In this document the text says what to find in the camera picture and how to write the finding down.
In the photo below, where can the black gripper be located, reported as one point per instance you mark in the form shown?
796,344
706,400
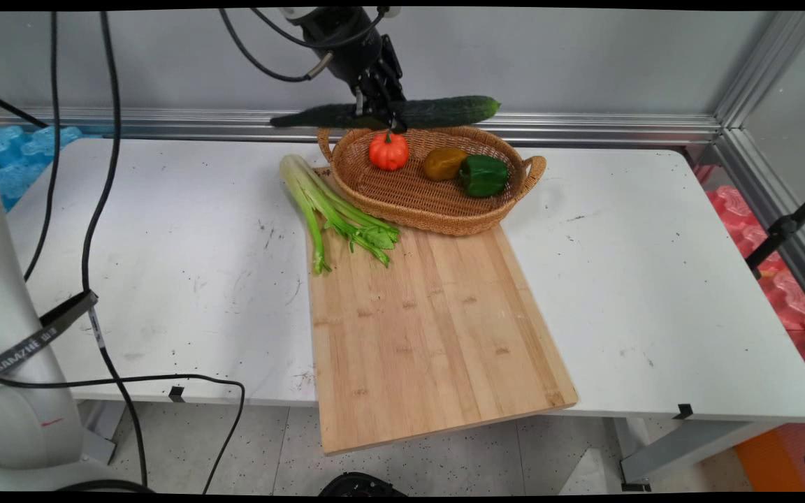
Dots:
346,42

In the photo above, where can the long dark green cucumber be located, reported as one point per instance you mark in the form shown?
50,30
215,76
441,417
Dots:
444,112

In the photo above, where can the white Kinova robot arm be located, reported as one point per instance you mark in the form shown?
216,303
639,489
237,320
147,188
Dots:
8,279

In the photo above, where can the small orange toy pumpkin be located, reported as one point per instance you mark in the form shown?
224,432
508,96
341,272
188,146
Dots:
388,152

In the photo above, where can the yellow brown bell pepper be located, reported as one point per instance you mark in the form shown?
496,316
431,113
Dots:
443,164

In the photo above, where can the oval woven wicker basket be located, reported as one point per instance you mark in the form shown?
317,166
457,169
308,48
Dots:
416,199

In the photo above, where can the green celery stalk bunch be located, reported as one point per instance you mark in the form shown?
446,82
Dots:
325,206

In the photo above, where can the green bell pepper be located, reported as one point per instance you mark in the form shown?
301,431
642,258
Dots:
484,176

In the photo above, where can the bamboo wooden cutting board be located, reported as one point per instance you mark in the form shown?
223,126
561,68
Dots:
430,335

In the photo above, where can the black table edge clip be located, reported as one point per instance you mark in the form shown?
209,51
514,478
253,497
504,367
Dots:
683,411
177,393

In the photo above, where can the blue foam floor mat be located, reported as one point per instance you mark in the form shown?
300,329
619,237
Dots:
18,157

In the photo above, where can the round black object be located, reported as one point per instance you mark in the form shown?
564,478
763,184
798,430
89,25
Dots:
360,483

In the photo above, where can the black tripod leg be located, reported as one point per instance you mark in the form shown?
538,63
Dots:
783,229

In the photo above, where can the grey table leg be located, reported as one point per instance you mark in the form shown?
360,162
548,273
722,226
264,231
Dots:
98,423

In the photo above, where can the pink foam floor mat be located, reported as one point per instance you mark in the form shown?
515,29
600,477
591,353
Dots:
790,293

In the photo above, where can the orange floor mat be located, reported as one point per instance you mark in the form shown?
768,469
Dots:
766,464

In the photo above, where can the wrist camera with black bracket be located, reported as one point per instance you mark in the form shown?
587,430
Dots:
388,11

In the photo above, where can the horizontal aluminium frame rail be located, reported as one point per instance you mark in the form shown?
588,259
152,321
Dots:
584,129

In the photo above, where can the upright aluminium frame post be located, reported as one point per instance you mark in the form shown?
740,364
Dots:
769,66

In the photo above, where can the slanted aluminium frame rail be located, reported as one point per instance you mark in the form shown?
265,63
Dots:
773,202

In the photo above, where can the grey table leg frame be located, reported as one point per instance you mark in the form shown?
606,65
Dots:
682,447

